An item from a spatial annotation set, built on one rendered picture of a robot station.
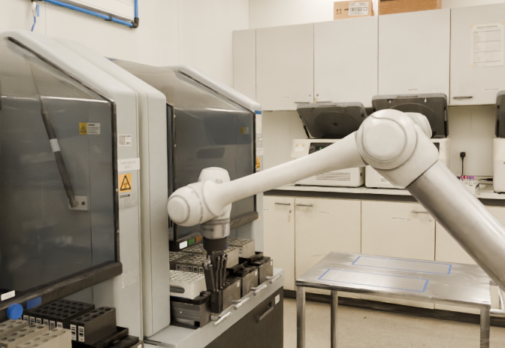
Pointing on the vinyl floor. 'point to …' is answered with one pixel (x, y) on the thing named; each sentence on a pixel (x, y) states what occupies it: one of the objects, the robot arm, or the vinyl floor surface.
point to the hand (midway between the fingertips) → (216, 301)
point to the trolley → (398, 285)
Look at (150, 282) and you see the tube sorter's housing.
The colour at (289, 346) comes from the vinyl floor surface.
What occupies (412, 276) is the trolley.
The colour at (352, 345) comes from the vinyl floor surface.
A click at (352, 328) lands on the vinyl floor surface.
